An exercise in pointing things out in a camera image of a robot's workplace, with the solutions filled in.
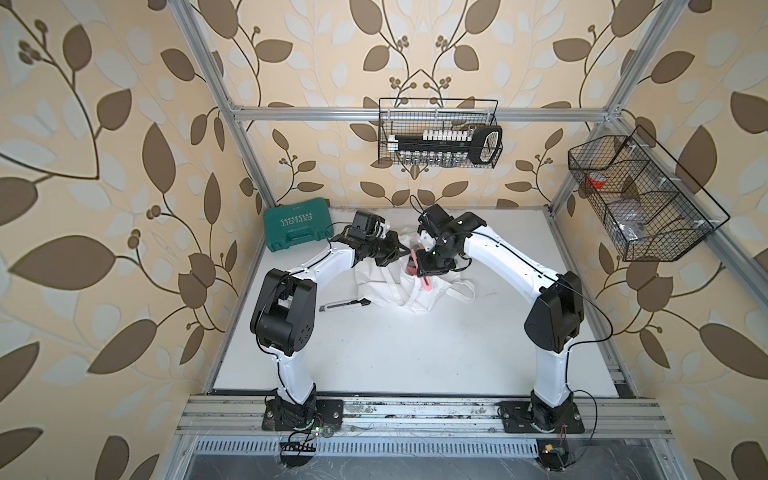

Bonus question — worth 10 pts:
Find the black wire basket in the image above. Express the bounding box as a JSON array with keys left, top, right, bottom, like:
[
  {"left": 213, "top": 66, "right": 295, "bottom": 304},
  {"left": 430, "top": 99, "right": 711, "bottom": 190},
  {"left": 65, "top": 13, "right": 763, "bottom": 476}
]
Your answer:
[
  {"left": 568, "top": 125, "right": 731, "bottom": 262},
  {"left": 377, "top": 96, "right": 503, "bottom": 169}
]

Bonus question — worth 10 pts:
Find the white printed tote pouch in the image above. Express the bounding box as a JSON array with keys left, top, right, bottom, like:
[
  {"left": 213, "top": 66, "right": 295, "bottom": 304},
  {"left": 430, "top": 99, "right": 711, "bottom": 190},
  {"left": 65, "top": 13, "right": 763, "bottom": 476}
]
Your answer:
[{"left": 353, "top": 230, "right": 476, "bottom": 315}]

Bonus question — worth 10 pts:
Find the clear plastic bag in basket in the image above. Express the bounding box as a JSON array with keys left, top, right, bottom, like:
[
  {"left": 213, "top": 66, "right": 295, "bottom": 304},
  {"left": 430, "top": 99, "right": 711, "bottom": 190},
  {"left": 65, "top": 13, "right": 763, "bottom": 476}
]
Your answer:
[{"left": 608, "top": 199, "right": 652, "bottom": 242}]

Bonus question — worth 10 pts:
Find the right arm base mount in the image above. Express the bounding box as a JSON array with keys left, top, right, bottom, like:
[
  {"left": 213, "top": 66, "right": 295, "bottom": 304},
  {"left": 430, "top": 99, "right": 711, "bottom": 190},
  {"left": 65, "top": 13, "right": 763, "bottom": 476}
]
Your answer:
[{"left": 497, "top": 396, "right": 586, "bottom": 434}]

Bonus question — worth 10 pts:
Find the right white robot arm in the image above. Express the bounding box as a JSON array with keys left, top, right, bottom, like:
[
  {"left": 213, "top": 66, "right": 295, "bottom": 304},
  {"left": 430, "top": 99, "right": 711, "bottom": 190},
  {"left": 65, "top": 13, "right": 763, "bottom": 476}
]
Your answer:
[{"left": 416, "top": 204, "right": 584, "bottom": 409}]

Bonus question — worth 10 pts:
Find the aluminium front rail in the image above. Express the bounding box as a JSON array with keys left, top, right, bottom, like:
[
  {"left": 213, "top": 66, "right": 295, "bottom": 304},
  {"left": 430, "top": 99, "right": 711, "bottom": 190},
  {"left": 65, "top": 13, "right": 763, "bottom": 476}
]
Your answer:
[{"left": 176, "top": 395, "right": 673, "bottom": 440}]

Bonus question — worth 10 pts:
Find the pink knife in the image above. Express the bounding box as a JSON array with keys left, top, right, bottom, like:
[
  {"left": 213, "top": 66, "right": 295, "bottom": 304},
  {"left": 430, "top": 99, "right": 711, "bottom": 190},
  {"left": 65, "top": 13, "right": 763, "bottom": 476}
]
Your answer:
[{"left": 406, "top": 249, "right": 433, "bottom": 292}]

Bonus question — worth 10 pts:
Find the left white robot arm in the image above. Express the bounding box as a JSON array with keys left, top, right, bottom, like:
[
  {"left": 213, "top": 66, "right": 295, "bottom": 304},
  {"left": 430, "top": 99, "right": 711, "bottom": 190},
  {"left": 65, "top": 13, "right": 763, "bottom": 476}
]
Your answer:
[{"left": 250, "top": 225, "right": 410, "bottom": 407}]

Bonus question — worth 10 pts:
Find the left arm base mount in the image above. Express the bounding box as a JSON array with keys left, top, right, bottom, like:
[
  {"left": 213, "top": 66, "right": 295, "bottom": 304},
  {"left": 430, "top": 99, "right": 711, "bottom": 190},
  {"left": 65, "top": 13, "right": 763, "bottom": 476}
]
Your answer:
[{"left": 262, "top": 396, "right": 344, "bottom": 436}]

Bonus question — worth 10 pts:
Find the black socket bit holder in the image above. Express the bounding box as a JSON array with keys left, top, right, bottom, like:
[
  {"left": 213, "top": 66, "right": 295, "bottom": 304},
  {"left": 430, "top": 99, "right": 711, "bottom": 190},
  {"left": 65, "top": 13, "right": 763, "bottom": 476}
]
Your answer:
[{"left": 384, "top": 125, "right": 503, "bottom": 168}]

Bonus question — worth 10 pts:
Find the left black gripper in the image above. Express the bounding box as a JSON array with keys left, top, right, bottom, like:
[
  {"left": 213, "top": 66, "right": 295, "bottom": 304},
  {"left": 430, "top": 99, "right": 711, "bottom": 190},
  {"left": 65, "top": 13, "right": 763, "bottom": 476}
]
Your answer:
[{"left": 362, "top": 230, "right": 411, "bottom": 265}]

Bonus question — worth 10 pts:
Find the green plastic tool case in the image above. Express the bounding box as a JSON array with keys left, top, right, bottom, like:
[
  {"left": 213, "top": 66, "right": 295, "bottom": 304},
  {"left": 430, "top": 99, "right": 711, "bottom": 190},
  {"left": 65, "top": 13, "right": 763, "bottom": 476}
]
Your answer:
[{"left": 264, "top": 198, "right": 333, "bottom": 252}]

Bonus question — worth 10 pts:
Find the back black wire basket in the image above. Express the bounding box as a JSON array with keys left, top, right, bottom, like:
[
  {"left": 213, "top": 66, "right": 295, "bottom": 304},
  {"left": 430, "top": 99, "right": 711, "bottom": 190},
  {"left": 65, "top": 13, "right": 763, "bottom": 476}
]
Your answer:
[{"left": 377, "top": 96, "right": 503, "bottom": 169}]

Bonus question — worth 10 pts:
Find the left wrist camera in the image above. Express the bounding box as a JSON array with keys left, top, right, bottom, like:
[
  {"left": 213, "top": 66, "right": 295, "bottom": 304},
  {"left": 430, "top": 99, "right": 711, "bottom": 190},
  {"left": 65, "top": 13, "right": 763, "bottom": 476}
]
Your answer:
[{"left": 346, "top": 210, "right": 389, "bottom": 240}]

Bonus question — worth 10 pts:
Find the silver black utility knife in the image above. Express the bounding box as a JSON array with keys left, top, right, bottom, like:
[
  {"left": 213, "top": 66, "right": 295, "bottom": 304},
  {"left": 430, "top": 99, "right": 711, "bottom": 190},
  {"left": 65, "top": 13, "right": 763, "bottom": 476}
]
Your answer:
[{"left": 319, "top": 298, "right": 371, "bottom": 312}]

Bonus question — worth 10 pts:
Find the right black wire basket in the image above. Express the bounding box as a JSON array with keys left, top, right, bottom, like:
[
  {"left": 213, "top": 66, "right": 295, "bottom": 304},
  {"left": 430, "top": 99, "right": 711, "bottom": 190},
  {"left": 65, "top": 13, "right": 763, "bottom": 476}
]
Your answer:
[{"left": 568, "top": 125, "right": 731, "bottom": 262}]

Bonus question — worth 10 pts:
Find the red item in basket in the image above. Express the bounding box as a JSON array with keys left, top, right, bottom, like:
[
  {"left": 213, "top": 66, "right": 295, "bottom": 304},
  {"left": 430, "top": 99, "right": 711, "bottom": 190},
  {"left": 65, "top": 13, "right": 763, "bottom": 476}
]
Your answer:
[{"left": 585, "top": 171, "right": 607, "bottom": 190}]

